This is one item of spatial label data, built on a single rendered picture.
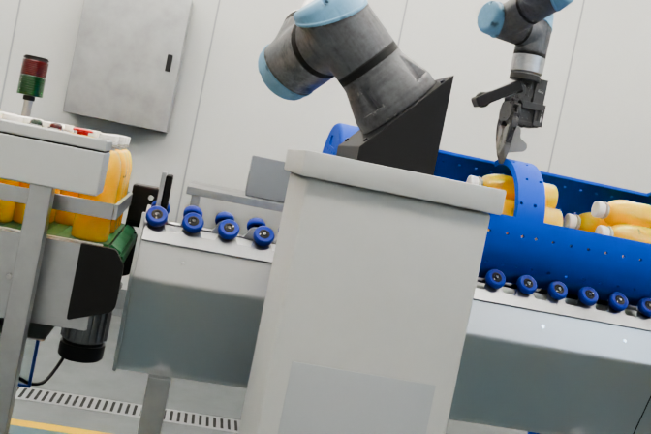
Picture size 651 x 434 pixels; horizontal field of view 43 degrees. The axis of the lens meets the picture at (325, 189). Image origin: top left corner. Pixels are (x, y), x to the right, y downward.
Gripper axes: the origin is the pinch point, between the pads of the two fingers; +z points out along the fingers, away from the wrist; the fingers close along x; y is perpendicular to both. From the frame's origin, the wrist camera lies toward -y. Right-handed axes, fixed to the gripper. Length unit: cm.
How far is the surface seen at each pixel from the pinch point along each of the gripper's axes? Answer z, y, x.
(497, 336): 39.0, 2.7, -14.0
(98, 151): 16, -85, -34
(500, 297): 30.8, 2.6, -11.5
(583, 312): 30.6, 22.7, -11.4
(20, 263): 38, -95, -31
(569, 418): 56, 26, -9
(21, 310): 46, -93, -31
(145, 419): 70, -68, -9
